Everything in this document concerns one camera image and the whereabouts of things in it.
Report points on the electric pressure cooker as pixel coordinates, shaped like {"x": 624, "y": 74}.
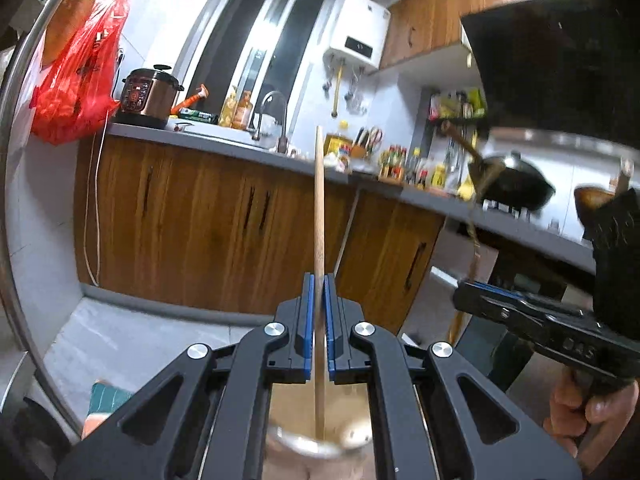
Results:
{"x": 147, "y": 97}

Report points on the floral ceramic utensil holder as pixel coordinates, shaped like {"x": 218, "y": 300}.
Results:
{"x": 292, "y": 448}

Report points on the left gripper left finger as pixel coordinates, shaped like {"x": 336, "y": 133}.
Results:
{"x": 280, "y": 351}

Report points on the wooden chopstick one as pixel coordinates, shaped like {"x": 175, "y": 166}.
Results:
{"x": 319, "y": 273}

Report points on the right hand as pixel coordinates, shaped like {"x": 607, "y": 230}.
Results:
{"x": 587, "y": 425}

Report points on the steel shelving rack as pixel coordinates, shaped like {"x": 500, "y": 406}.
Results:
{"x": 39, "y": 285}

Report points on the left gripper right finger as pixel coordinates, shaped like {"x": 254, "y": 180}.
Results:
{"x": 357, "y": 350}

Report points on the yellow cooking oil bottle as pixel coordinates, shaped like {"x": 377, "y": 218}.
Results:
{"x": 335, "y": 140}

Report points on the kitchen faucet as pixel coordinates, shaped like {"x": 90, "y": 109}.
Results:
{"x": 271, "y": 120}

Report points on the white water heater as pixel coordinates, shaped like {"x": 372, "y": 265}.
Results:
{"x": 359, "y": 34}

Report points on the hanging red plastic bag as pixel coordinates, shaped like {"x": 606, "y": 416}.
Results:
{"x": 75, "y": 99}

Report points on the grey kitchen countertop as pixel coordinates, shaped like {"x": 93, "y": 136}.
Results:
{"x": 238, "y": 144}

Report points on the wooden base cabinets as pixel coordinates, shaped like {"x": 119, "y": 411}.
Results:
{"x": 214, "y": 232}

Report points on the window with dark glass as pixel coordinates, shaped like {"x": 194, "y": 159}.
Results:
{"x": 243, "y": 49}

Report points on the black wok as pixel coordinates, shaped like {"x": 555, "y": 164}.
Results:
{"x": 506, "y": 179}

